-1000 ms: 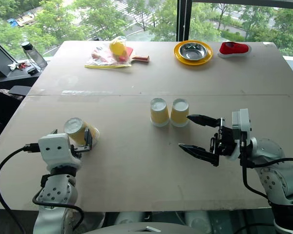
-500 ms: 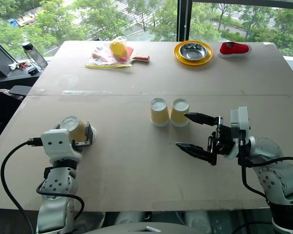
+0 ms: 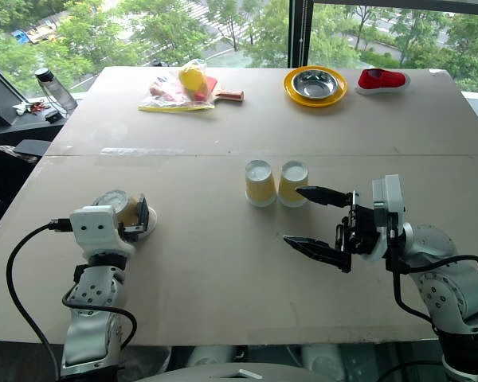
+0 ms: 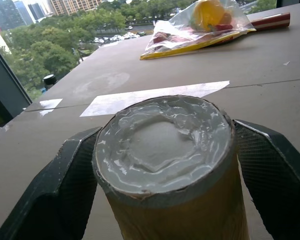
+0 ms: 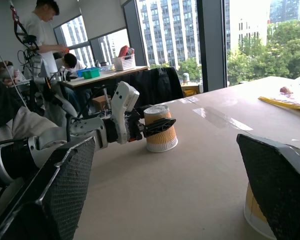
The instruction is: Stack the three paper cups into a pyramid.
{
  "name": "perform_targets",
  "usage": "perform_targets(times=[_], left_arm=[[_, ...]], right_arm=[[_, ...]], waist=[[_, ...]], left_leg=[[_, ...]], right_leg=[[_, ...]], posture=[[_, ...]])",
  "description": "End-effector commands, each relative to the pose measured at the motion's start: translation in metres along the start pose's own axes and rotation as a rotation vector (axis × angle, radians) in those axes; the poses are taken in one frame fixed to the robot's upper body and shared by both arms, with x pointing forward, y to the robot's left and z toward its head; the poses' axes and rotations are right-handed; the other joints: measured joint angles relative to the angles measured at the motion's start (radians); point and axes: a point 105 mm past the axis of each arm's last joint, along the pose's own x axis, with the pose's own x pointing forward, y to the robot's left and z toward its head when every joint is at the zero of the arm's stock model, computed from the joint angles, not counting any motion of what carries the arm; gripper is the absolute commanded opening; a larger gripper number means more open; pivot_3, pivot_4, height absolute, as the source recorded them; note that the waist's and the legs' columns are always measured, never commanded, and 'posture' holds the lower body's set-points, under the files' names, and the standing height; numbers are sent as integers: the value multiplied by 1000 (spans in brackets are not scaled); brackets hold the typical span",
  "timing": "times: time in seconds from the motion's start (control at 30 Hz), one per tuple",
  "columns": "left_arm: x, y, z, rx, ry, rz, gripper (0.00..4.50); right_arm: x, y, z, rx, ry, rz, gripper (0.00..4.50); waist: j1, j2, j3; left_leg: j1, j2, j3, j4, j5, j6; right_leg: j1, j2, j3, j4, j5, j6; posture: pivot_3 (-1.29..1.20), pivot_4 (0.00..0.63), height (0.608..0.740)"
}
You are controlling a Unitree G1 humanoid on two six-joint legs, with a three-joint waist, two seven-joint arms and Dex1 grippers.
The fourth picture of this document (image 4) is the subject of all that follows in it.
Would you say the clear plastic bag of toys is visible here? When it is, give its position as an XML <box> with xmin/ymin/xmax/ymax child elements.
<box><xmin>144</xmin><ymin>0</ymin><xmax>256</xmax><ymax>54</ymax></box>

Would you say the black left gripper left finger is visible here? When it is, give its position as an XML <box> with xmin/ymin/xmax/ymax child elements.
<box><xmin>0</xmin><ymin>126</ymin><xmax>103</xmax><ymax>240</ymax></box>

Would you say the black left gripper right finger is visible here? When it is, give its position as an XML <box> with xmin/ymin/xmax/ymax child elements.
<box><xmin>231</xmin><ymin>118</ymin><xmax>300</xmax><ymax>240</ymax></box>

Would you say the long white tape strip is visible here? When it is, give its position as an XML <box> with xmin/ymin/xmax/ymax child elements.
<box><xmin>79</xmin><ymin>80</ymin><xmax>231</xmax><ymax>118</ymax></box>

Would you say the red and white handle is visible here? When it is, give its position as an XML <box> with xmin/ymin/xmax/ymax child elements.
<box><xmin>249</xmin><ymin>12</ymin><xmax>291</xmax><ymax>32</ymax></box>

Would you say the black round cap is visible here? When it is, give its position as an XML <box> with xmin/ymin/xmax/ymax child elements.
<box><xmin>42</xmin><ymin>74</ymin><xmax>58</xmax><ymax>91</ymax></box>

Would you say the yellow can with foil lid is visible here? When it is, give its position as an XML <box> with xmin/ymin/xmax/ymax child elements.
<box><xmin>91</xmin><ymin>94</ymin><xmax>251</xmax><ymax>240</ymax></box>

